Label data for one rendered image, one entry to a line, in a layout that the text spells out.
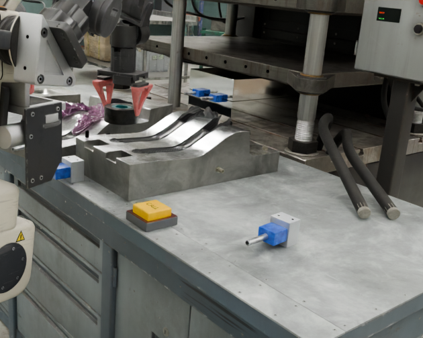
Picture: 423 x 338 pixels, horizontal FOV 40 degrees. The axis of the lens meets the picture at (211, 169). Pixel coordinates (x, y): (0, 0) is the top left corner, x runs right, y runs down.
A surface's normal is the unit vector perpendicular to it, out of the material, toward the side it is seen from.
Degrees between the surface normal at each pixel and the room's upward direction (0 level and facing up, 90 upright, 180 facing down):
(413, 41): 90
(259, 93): 90
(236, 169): 90
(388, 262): 0
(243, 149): 90
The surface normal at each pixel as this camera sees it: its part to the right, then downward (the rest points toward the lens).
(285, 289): 0.08, -0.95
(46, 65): 0.89, 0.21
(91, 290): -0.76, 0.14
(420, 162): 0.64, 0.28
